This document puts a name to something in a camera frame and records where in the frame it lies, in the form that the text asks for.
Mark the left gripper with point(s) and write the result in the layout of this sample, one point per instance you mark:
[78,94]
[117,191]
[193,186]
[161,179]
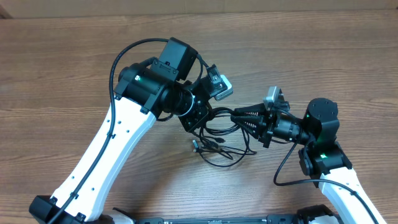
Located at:
[198,115]

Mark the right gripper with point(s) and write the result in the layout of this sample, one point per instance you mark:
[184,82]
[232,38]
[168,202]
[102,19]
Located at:
[268,125]

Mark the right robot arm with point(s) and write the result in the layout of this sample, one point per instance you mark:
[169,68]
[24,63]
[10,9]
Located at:
[322,159]

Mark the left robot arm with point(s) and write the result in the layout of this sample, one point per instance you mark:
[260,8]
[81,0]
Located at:
[144,91]

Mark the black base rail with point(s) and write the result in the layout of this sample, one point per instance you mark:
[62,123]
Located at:
[214,220]

